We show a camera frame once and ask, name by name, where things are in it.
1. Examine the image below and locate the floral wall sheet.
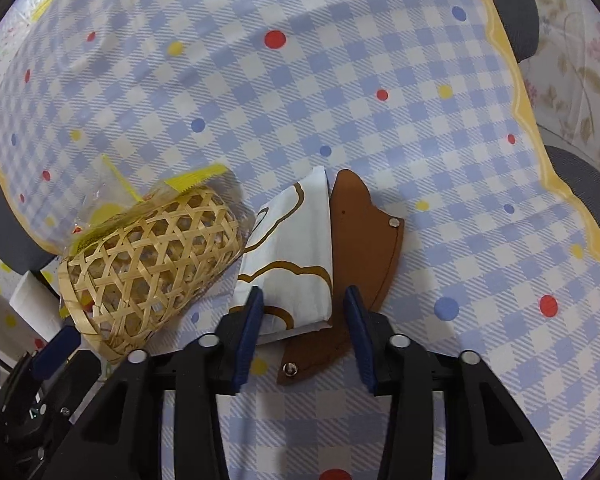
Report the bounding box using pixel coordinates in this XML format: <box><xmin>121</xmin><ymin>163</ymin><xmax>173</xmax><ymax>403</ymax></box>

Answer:
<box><xmin>520</xmin><ymin>0</ymin><xmax>600</xmax><ymax>176</ymax></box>

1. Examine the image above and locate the grey black-legged chair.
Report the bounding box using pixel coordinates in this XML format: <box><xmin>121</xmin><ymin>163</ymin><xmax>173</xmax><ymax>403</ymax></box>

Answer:
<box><xmin>480</xmin><ymin>0</ymin><xmax>600</xmax><ymax>271</ymax></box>

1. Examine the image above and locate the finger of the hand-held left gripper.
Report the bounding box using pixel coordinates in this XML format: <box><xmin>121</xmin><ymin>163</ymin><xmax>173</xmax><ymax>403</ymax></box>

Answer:
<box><xmin>31</xmin><ymin>326</ymin><xmax>82</xmax><ymax>382</ymax></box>

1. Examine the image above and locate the yellow clear plastic packet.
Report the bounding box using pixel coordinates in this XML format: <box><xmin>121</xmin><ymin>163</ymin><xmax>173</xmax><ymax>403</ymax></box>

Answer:
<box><xmin>72</xmin><ymin>154</ymin><xmax>231</xmax><ymax>251</ymax></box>

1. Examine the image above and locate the brown leather pouch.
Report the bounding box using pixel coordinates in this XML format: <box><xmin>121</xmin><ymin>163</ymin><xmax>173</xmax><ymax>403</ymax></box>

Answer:
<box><xmin>275</xmin><ymin>169</ymin><xmax>406</xmax><ymax>388</ymax></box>

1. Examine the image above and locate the white dotted table cover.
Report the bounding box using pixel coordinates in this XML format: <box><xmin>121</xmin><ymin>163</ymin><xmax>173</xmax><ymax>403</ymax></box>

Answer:
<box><xmin>0</xmin><ymin>0</ymin><xmax>68</xmax><ymax>356</ymax></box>

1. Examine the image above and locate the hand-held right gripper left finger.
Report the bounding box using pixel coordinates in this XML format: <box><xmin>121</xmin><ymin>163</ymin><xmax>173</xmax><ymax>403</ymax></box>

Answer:
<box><xmin>45</xmin><ymin>286</ymin><xmax>265</xmax><ymax>480</ymax></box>

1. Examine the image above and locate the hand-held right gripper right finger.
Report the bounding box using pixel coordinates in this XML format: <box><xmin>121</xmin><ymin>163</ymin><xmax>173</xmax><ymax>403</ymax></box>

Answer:
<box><xmin>343</xmin><ymin>285</ymin><xmax>563</xmax><ymax>480</ymax></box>

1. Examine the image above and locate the white cloth brown pattern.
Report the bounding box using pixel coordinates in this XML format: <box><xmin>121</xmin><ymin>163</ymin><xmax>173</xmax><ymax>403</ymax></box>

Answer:
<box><xmin>230</xmin><ymin>165</ymin><xmax>336</xmax><ymax>346</ymax></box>

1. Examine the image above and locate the blue checked dotted tablecloth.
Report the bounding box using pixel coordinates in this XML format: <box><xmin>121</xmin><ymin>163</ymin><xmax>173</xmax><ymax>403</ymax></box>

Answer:
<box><xmin>0</xmin><ymin>0</ymin><xmax>600</xmax><ymax>480</ymax></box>

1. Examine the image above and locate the woven bamboo basket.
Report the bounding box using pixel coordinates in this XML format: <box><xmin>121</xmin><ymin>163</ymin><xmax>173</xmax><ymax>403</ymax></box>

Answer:
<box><xmin>57</xmin><ymin>185</ymin><xmax>246</xmax><ymax>365</ymax></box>

